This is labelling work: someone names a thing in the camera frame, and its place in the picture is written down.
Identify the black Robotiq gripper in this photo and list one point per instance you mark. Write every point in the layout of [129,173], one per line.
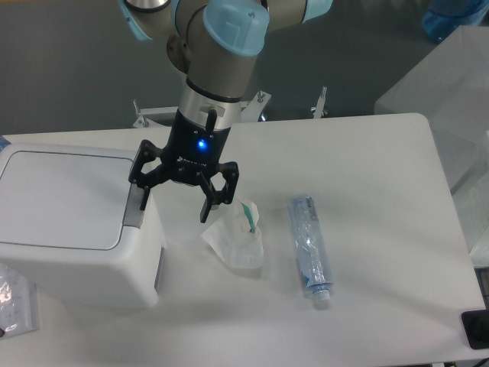
[191,156]

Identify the white push-lid trash can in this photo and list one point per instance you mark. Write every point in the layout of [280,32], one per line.
[72,223]

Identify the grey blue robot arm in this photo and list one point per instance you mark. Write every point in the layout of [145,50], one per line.
[224,39]

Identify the crumpled white plastic wrapper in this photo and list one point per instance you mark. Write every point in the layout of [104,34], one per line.
[236,238]

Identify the crushed clear plastic bottle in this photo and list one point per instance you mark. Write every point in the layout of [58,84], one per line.
[310,249]

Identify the clear plastic zip bag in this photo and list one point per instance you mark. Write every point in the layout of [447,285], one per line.
[19,309]

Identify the translucent plastic storage box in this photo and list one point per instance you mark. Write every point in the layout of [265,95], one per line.
[450,88]

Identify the black device at table edge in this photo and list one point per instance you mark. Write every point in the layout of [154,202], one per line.
[475,323]

